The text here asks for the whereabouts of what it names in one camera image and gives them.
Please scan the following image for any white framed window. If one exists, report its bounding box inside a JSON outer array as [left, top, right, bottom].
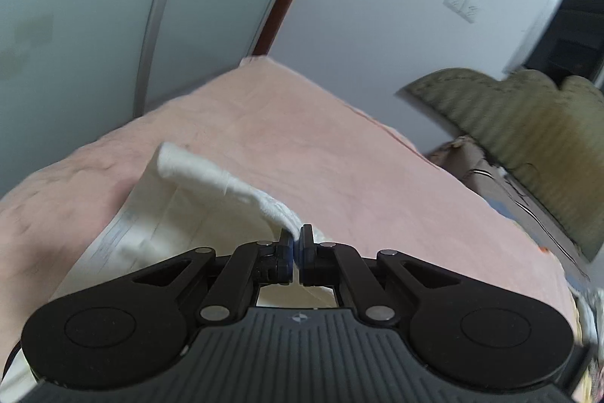
[[502, 0, 604, 88]]

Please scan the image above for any white sliding wardrobe door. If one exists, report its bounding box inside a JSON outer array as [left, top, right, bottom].
[[0, 0, 326, 196]]

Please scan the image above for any beige patterned pillow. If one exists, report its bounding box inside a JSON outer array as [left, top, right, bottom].
[[427, 136, 590, 278]]

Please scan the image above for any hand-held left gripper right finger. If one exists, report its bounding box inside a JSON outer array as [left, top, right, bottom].
[[297, 224, 462, 328]]

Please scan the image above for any black braided cable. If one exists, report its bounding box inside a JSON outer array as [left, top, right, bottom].
[[2, 334, 26, 382]]

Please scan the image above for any pink floral bed blanket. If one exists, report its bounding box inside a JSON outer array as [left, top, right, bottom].
[[0, 56, 586, 403]]

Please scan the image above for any white quilted blanket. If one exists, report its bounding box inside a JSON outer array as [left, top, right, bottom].
[[9, 142, 338, 399]]

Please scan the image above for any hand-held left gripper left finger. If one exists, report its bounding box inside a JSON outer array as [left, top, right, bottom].
[[128, 227, 295, 329]]

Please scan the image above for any olive green padded headboard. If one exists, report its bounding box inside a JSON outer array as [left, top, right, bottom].
[[399, 68, 604, 263]]

